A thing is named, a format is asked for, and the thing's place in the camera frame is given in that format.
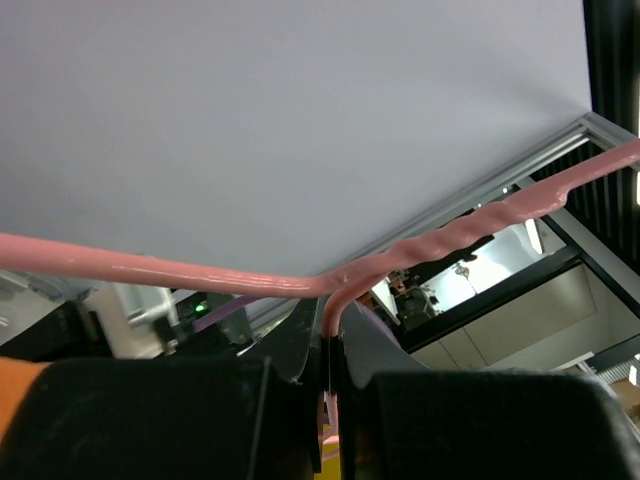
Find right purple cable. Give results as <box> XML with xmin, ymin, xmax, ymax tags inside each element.
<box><xmin>191</xmin><ymin>294</ymin><xmax>401</xmax><ymax>346</ymax></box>

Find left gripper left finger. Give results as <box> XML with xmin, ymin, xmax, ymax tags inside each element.
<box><xmin>1</xmin><ymin>299</ymin><xmax>322</xmax><ymax>479</ymax></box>

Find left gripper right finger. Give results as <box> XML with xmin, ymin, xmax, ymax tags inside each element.
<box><xmin>333</xmin><ymin>306</ymin><xmax>639</xmax><ymax>479</ymax></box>

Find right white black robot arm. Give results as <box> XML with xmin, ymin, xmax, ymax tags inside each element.
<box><xmin>1</xmin><ymin>285</ymin><xmax>253</xmax><ymax>362</ymax></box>

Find pink hanger with orange trousers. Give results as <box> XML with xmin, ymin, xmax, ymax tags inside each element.
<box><xmin>0</xmin><ymin>138</ymin><xmax>640</xmax><ymax>451</ymax></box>

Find orange white trousers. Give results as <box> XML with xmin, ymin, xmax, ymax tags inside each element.
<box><xmin>0</xmin><ymin>357</ymin><xmax>49</xmax><ymax>437</ymax></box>

